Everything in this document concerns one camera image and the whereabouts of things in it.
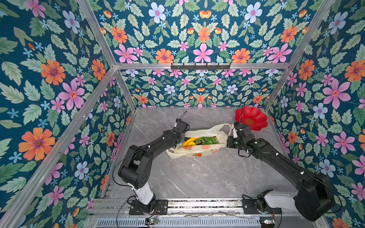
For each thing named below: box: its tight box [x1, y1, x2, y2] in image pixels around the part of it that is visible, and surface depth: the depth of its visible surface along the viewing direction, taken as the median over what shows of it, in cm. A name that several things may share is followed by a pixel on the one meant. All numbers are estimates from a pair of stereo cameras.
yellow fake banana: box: [182, 137, 199, 147], surface depth 97 cm
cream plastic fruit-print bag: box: [165, 123, 232, 159], surface depth 88 cm
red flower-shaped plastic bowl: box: [234, 106, 269, 132], surface depth 116 cm
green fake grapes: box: [202, 136, 219, 145], surface depth 97 cm
